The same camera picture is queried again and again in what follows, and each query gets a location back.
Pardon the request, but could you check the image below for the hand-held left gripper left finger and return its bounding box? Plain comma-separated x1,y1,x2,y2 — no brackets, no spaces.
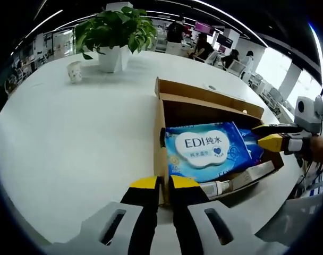
46,175,164,255

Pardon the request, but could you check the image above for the green plant in white pot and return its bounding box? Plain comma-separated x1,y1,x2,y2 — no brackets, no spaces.
74,6,158,74

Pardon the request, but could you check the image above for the person's right hand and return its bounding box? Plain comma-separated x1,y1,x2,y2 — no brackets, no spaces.
301,134,323,169

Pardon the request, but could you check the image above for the long white carton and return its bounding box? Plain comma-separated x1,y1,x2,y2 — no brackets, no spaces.
229,160,275,191

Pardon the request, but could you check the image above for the white office chair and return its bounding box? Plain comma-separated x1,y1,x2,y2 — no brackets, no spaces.
226,60,246,78

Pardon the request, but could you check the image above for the patterned white paper cup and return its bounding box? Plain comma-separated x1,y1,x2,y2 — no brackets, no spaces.
66,60,82,83

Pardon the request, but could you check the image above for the dark wall monitor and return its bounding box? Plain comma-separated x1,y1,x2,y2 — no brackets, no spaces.
216,34,233,48

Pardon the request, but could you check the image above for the brown cardboard shoe box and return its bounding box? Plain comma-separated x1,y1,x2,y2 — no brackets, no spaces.
153,76,284,207

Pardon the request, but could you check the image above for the pink display screen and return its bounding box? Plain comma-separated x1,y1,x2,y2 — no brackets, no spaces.
194,21,214,35

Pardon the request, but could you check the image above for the blue wet wipes pack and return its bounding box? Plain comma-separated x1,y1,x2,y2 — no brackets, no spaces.
164,121,254,183

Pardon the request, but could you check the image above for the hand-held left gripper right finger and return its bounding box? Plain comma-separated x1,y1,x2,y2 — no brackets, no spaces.
168,174,289,255

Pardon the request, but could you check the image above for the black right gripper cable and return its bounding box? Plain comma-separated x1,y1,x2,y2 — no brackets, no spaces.
294,156,323,197

